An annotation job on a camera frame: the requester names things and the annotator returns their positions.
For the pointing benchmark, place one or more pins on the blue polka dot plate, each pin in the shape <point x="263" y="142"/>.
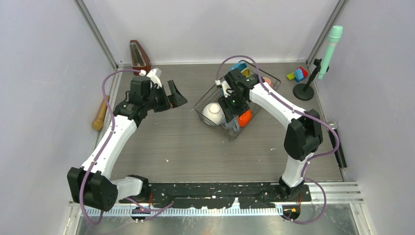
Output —
<point x="240" y="66"/>

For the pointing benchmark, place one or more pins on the brown metronome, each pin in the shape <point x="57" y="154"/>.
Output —
<point x="140" y="59"/>

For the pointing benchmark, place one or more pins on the white ceramic bowl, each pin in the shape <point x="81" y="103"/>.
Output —
<point x="213" y="114"/>

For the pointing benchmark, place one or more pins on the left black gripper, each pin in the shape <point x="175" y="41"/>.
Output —
<point x="174" y="100"/>

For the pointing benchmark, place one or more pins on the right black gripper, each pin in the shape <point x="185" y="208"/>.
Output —
<point x="224" y="103"/>

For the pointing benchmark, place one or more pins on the wire dish rack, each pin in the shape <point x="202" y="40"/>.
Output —
<point x="217" y="91"/>

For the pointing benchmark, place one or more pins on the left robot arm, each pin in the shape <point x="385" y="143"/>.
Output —
<point x="90" y="184"/>

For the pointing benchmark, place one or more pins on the wooden rolling pin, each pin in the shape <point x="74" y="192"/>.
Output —
<point x="98" y="122"/>

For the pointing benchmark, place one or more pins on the small grey cup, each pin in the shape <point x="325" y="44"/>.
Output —
<point x="231" y="125"/>

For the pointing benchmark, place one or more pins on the colourful toy blocks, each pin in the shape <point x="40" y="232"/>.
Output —
<point x="298" y="75"/>

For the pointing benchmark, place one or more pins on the pink mug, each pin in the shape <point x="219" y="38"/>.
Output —
<point x="267" y="81"/>

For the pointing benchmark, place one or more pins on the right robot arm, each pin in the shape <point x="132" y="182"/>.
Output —
<point x="303" y="129"/>

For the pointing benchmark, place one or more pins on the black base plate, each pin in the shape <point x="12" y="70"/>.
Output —
<point x="220" y="195"/>

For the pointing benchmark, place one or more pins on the orange bowl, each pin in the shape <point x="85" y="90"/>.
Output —
<point x="245" y="118"/>

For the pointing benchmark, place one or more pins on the mint green microphone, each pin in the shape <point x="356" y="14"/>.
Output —
<point x="333" y="38"/>

